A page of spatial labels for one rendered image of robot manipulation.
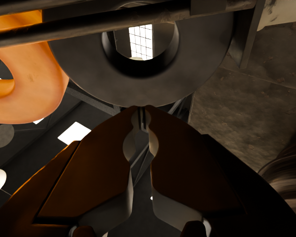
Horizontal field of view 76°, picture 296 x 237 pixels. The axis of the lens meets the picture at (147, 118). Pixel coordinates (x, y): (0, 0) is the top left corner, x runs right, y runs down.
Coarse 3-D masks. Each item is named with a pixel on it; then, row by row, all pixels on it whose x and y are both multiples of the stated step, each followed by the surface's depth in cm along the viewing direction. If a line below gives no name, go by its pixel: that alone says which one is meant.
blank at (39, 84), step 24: (0, 24) 14; (24, 24) 15; (24, 48) 16; (48, 48) 16; (24, 72) 18; (48, 72) 18; (0, 96) 20; (24, 96) 20; (48, 96) 20; (0, 120) 22; (24, 120) 22
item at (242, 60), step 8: (264, 0) 12; (256, 8) 12; (240, 16) 14; (248, 16) 13; (256, 16) 13; (240, 24) 14; (248, 24) 13; (256, 24) 13; (240, 32) 14; (248, 32) 13; (232, 40) 16; (240, 40) 15; (248, 40) 14; (232, 48) 16; (240, 48) 15; (248, 48) 14; (232, 56) 17; (240, 56) 15; (248, 56) 15; (240, 64) 15
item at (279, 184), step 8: (272, 168) 47; (280, 168) 44; (288, 168) 42; (264, 176) 49; (272, 176) 45; (280, 176) 42; (288, 176) 39; (272, 184) 42; (280, 184) 41; (288, 184) 39; (280, 192) 42
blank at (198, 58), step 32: (96, 0) 13; (128, 0) 13; (160, 0) 13; (192, 32) 15; (224, 32) 15; (64, 64) 17; (96, 64) 17; (128, 64) 19; (160, 64) 19; (192, 64) 18; (96, 96) 20; (128, 96) 20; (160, 96) 20
